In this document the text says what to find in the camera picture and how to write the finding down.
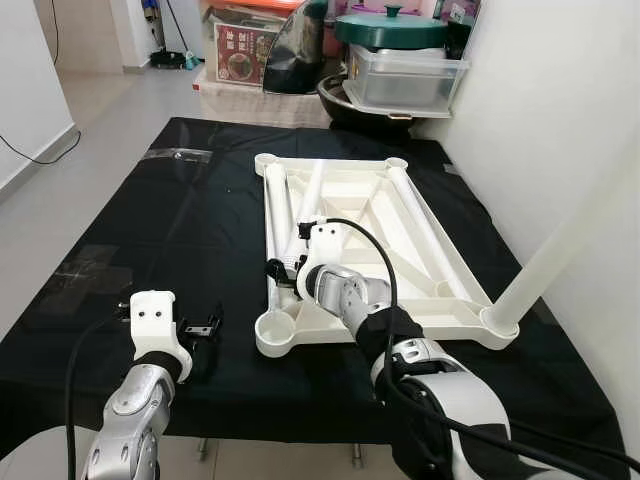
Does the white plastic children table top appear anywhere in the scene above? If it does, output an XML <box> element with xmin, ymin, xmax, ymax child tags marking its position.
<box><xmin>253</xmin><ymin>153</ymin><xmax>521</xmax><ymax>359</ymax></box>

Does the black tablecloth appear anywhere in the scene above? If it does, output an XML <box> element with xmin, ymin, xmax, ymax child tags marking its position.
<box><xmin>0</xmin><ymin>115</ymin><xmax>626</xmax><ymax>471</ymax></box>

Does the clear tape patch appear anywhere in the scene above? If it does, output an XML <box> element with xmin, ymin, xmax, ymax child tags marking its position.
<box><xmin>45</xmin><ymin>245</ymin><xmax>136</xmax><ymax>301</ymax></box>

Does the clear tape strip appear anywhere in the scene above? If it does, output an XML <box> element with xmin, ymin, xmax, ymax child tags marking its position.
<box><xmin>143</xmin><ymin>147</ymin><xmax>216</xmax><ymax>164</ymax></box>

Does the beige low platform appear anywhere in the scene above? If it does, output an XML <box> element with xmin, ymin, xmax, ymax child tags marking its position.
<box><xmin>195</xmin><ymin>78</ymin><xmax>336</xmax><ymax>129</ymax></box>

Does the black bag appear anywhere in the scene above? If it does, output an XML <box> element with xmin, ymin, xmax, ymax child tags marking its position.
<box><xmin>262</xmin><ymin>0</ymin><xmax>331</xmax><ymax>96</ymax></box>

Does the clear plastic container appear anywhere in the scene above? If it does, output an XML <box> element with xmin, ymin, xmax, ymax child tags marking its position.
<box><xmin>343</xmin><ymin>45</ymin><xmax>471</xmax><ymax>119</ymax></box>

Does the green mop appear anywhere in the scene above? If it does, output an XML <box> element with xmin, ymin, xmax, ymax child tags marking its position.
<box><xmin>148</xmin><ymin>0</ymin><xmax>206</xmax><ymax>71</ymax></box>

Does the green round pot lid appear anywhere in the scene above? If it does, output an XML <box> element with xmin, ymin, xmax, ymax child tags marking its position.
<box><xmin>334</xmin><ymin>5</ymin><xmax>449</xmax><ymax>51</ymax></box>

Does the orange lidded storage box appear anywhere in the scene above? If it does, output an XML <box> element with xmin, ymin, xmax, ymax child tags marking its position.
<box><xmin>200</xmin><ymin>0</ymin><xmax>301</xmax><ymax>89</ymax></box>

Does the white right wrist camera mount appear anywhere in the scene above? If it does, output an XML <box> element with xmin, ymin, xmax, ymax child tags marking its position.
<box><xmin>297</xmin><ymin>220</ymin><xmax>348</xmax><ymax>293</ymax></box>

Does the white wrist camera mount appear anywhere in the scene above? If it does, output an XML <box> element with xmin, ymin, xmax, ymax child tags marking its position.
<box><xmin>297</xmin><ymin>220</ymin><xmax>348</xmax><ymax>293</ymax></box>
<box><xmin>129</xmin><ymin>290</ymin><xmax>194</xmax><ymax>383</ymax></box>

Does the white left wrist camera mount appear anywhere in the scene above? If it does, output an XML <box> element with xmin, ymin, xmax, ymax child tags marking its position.
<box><xmin>129</xmin><ymin>290</ymin><xmax>194</xmax><ymax>383</ymax></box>

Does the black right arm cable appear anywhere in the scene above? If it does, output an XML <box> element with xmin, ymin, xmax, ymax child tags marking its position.
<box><xmin>318</xmin><ymin>217</ymin><xmax>640</xmax><ymax>480</ymax></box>

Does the black floor cable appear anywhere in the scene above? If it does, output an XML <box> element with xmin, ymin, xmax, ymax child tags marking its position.
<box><xmin>0</xmin><ymin>125</ymin><xmax>83</xmax><ymax>166</ymax></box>

